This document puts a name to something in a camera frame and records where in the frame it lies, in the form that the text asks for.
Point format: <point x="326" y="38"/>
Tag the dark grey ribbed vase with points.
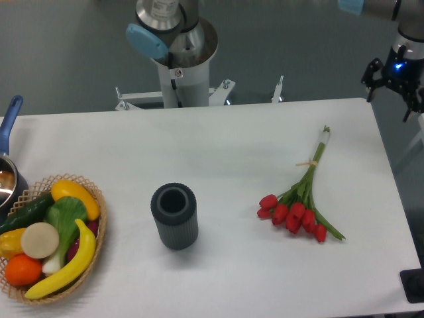
<point x="174" y="209"/>

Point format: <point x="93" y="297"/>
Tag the yellow squash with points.
<point x="68" y="188"/>

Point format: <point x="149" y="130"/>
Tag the dark red vegetable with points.
<point x="93" y="226"/>

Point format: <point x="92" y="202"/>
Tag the green cucumber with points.
<point x="31" y="213"/>

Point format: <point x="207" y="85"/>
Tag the red tulip bouquet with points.
<point x="295" y="208"/>

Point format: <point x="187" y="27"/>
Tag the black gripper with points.
<point x="401" y="73"/>

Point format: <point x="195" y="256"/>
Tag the green bok choy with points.
<point x="62" y="216"/>

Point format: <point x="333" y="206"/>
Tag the yellow banana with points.
<point x="71" y="271"/>

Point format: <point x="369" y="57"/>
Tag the orange fruit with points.
<point x="22" y="270"/>

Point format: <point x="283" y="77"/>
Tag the black device at edge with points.
<point x="412" y="282"/>

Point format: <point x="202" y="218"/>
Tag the woven wicker basket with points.
<point x="40" y="188"/>

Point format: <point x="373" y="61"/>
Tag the blue handled saucepan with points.
<point x="12" y="182"/>

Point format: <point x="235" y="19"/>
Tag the beige round disc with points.
<point x="39" y="240"/>

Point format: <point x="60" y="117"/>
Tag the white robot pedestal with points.
<point x="183" y="69"/>

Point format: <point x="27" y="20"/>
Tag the yellow bell pepper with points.
<point x="11" y="243"/>

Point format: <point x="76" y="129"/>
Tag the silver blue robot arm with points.
<point x="167" y="19"/>

